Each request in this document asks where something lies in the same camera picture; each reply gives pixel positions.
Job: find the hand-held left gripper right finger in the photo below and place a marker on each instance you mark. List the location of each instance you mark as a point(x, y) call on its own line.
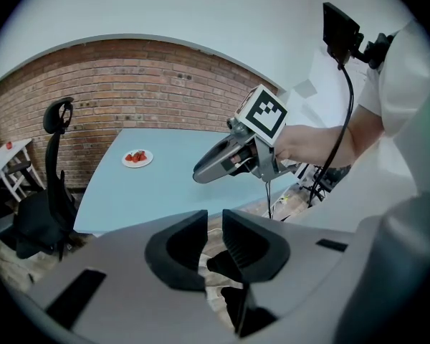
point(268, 253)

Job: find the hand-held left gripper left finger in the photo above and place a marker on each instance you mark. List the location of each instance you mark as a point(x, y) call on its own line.
point(157, 253)

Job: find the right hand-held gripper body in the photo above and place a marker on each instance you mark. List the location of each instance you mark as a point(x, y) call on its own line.
point(263, 115)

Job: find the white plate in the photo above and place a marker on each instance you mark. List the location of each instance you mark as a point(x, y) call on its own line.
point(147, 160)

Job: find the person's right forearm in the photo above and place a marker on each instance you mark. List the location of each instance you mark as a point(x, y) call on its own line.
point(315, 145)

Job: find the person's right hand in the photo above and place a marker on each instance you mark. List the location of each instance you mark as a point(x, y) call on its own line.
point(241, 157)

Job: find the light blue table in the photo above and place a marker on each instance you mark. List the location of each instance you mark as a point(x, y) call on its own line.
point(157, 188)

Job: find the red strawberry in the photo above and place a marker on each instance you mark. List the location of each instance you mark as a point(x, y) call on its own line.
point(142, 155)
point(135, 158)
point(128, 157)

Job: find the black flat device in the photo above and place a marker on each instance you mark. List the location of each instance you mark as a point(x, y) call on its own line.
point(338, 27)

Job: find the black office chair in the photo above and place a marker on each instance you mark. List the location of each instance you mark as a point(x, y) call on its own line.
point(50, 192)

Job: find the person's white shirt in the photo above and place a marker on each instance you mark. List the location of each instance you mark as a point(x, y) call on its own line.
point(405, 77)

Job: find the small white side table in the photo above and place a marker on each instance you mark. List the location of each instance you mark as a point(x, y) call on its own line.
point(7, 156)

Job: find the black device mount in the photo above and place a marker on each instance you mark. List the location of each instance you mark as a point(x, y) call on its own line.
point(376, 48)

